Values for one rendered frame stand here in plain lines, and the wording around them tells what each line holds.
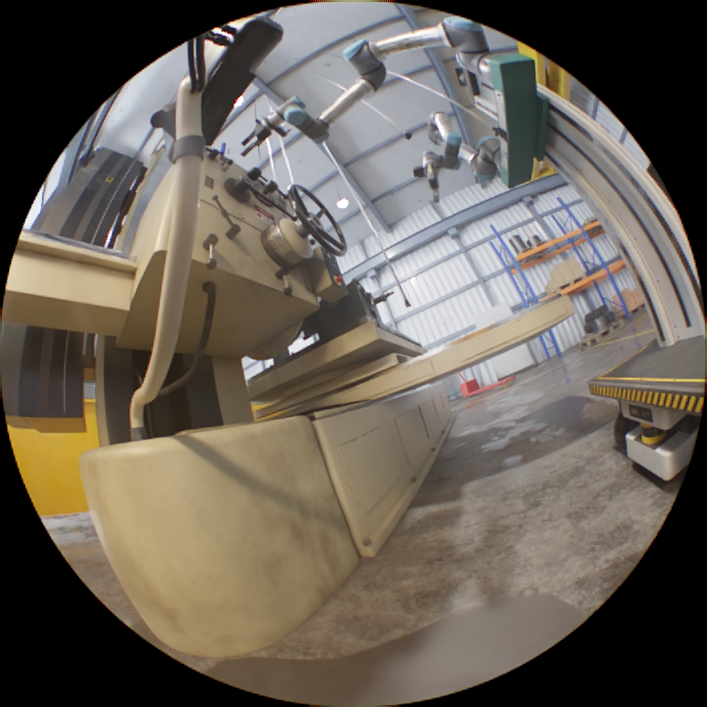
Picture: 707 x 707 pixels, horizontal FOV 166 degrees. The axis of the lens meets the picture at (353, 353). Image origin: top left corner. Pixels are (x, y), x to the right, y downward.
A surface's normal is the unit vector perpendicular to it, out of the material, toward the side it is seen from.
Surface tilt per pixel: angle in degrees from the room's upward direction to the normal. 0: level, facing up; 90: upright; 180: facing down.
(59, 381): 90
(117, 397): 90
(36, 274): 90
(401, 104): 169
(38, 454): 90
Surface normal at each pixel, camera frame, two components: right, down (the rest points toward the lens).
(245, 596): 0.69, -0.39
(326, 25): 0.21, 0.89
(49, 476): 0.83, -0.38
